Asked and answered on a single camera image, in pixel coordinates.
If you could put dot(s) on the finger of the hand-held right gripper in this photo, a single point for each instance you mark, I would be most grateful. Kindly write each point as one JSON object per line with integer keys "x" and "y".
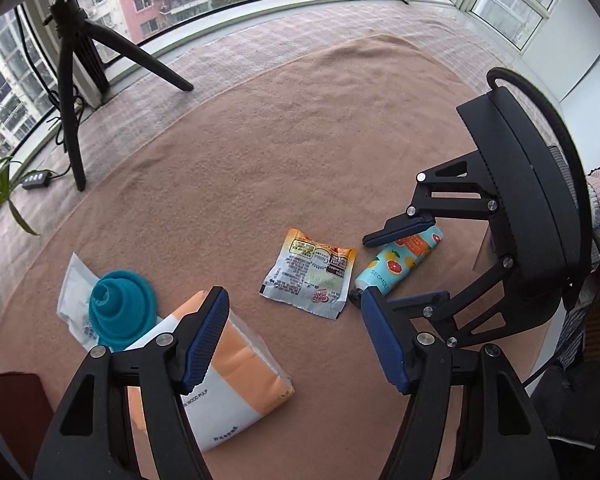
{"x": 400, "y": 230}
{"x": 415, "y": 302}

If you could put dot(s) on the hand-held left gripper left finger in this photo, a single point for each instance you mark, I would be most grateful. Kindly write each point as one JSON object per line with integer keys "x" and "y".
{"x": 207, "y": 340}

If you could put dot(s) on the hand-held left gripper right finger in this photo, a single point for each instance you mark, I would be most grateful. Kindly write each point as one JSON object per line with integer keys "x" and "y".
{"x": 382, "y": 340}

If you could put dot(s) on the fruit print cream tube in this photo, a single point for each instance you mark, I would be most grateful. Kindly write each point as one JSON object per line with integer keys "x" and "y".
{"x": 395, "y": 270}

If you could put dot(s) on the orange white tissue pack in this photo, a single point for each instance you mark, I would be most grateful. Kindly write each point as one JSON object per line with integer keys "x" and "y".
{"x": 245, "y": 370}

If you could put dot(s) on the brown cardboard box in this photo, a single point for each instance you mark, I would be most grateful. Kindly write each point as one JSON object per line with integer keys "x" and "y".
{"x": 10, "y": 410}

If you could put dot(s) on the teal collapsible funnel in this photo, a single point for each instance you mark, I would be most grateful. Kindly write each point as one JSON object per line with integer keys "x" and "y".
{"x": 120, "y": 305}

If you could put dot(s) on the orange snack packet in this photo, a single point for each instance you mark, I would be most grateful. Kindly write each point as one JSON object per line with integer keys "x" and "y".
{"x": 305, "y": 275}

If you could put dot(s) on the white plastic packet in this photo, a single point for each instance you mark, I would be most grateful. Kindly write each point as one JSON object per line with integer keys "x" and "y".
{"x": 72, "y": 295}

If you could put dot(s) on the person's dark clothing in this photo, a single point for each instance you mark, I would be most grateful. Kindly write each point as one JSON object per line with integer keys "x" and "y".
{"x": 570, "y": 410}

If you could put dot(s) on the pink checked mat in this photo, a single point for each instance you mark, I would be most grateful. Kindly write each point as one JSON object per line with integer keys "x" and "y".
{"x": 330, "y": 30}

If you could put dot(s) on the green leafy plant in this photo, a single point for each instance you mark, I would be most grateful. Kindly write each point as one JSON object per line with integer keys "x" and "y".
{"x": 0, "y": 195}

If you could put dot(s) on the black tripod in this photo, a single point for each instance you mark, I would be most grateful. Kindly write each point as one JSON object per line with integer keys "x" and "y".
{"x": 75, "y": 110}

